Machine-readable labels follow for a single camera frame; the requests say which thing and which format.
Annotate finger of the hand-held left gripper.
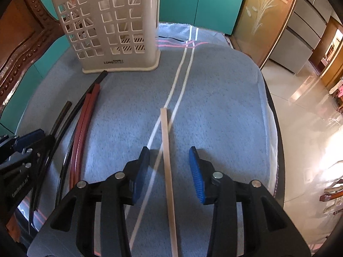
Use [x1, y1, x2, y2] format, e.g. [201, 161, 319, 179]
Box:
[0, 134, 20, 154]
[13, 129, 57, 172]

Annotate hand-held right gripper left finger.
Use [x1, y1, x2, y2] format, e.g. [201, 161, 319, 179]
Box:
[50, 146, 150, 257]

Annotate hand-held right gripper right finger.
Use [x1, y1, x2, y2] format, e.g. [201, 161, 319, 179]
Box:
[188, 146, 313, 257]

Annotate black chopstick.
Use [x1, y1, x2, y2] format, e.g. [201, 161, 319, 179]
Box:
[50, 70, 108, 145]
[48, 101, 73, 137]
[55, 128, 77, 204]

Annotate red rubber strips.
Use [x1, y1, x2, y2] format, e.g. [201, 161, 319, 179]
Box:
[69, 84, 98, 190]

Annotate red chopstick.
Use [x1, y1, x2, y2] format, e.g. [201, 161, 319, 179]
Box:
[74, 84, 102, 185]

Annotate blue striped towel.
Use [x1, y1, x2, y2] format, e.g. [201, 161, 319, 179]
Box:
[16, 23, 279, 257]

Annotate black round table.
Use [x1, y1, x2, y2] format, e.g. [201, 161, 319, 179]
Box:
[263, 70, 284, 201]

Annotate carved wooden chair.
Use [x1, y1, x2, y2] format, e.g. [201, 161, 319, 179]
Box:
[0, 0, 65, 115]

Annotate wooden dining chair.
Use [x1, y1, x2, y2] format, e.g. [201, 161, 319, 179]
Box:
[320, 177, 343, 215]

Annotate silver refrigerator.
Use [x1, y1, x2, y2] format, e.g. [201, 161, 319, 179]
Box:
[268, 0, 338, 75]

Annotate wood framed glass door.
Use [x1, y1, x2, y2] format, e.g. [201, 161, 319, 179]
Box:
[228, 0, 303, 69]

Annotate black cable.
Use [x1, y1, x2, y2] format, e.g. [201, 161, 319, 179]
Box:
[157, 35, 188, 43]

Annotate wooden door frame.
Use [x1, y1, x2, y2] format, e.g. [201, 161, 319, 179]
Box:
[308, 16, 343, 89]

